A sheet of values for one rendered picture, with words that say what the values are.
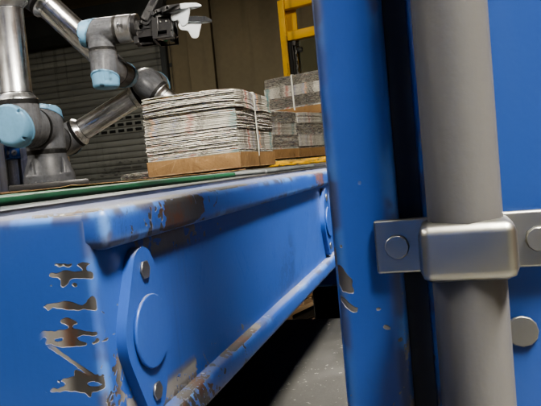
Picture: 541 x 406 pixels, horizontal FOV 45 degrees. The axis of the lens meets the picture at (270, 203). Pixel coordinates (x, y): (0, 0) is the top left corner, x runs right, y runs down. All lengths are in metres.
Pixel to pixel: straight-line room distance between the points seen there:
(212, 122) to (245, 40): 8.15
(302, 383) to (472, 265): 0.43
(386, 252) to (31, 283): 0.12
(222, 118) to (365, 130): 1.65
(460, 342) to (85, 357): 0.12
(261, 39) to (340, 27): 9.71
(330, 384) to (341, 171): 0.40
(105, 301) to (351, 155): 0.09
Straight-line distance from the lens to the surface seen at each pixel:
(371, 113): 0.20
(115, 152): 10.62
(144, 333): 0.24
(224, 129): 1.84
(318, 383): 0.59
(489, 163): 0.18
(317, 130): 3.41
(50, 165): 2.04
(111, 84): 1.86
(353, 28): 0.20
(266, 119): 2.12
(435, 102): 0.18
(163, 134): 1.91
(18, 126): 1.92
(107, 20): 1.88
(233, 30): 10.06
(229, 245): 0.34
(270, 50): 9.85
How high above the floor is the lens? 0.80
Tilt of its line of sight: 3 degrees down
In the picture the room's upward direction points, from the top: 5 degrees counter-clockwise
